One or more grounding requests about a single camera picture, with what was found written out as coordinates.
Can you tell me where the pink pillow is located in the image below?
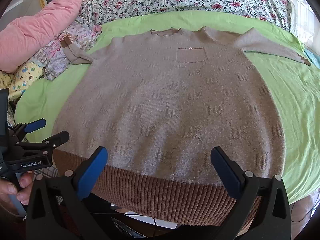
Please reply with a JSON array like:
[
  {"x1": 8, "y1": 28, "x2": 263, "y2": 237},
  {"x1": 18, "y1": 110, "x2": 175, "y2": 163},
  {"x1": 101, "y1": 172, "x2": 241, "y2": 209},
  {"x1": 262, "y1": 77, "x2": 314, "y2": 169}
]
[{"x1": 0, "y1": 0, "x2": 93, "y2": 74}]

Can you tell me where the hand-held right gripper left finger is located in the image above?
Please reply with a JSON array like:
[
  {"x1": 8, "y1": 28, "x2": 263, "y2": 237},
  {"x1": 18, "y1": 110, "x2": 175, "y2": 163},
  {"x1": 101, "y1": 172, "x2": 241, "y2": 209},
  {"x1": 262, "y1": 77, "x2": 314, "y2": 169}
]
[{"x1": 26, "y1": 146, "x2": 110, "y2": 240}]

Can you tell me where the green bed sheet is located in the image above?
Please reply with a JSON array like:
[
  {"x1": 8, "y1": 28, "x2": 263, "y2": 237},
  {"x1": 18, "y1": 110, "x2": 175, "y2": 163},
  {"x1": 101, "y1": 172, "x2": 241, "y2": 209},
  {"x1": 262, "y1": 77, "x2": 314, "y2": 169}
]
[{"x1": 14, "y1": 10, "x2": 320, "y2": 205}]

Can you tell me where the light blue cloth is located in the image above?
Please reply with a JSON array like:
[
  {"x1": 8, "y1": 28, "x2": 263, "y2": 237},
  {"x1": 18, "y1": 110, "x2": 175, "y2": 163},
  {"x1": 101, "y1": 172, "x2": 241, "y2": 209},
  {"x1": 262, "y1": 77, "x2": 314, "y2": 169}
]
[{"x1": 303, "y1": 49, "x2": 320, "y2": 70}]

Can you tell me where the pastel floral cloth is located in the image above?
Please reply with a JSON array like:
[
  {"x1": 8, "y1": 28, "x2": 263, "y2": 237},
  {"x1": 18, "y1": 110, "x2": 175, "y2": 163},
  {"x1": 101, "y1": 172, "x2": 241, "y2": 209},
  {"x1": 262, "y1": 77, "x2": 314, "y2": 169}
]
[{"x1": 29, "y1": 17, "x2": 103, "y2": 82}]

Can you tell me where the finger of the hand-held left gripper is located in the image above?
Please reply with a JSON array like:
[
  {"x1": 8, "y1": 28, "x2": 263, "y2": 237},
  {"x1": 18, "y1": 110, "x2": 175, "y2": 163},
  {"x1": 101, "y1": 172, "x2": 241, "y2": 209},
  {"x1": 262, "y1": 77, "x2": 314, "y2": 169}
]
[
  {"x1": 9, "y1": 119, "x2": 47, "y2": 141},
  {"x1": 15, "y1": 130, "x2": 70, "y2": 156}
]

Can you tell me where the yellow cartoon print cloth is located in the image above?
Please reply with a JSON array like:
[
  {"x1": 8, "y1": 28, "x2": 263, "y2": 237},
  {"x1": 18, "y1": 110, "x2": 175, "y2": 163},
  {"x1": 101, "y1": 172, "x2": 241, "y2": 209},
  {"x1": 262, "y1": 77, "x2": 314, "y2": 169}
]
[{"x1": 0, "y1": 61, "x2": 47, "y2": 102}]

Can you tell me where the person's left hand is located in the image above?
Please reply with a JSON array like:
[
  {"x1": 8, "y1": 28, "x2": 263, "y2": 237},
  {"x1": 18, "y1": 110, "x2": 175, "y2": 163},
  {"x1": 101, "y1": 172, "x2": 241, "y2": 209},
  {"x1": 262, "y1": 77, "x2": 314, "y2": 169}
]
[{"x1": 0, "y1": 172, "x2": 33, "y2": 206}]

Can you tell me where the beige knit sweater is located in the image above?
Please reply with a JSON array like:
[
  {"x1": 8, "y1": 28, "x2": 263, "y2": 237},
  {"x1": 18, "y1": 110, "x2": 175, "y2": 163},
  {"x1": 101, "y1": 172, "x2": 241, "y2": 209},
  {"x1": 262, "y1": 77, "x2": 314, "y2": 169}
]
[{"x1": 51, "y1": 26, "x2": 312, "y2": 228}]

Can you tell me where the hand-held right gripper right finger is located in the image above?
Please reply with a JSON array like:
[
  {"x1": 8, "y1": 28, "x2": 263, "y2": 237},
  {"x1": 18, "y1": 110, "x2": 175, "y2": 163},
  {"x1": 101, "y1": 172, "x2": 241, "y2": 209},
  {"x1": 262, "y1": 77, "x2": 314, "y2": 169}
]
[{"x1": 211, "y1": 146, "x2": 292, "y2": 240}]

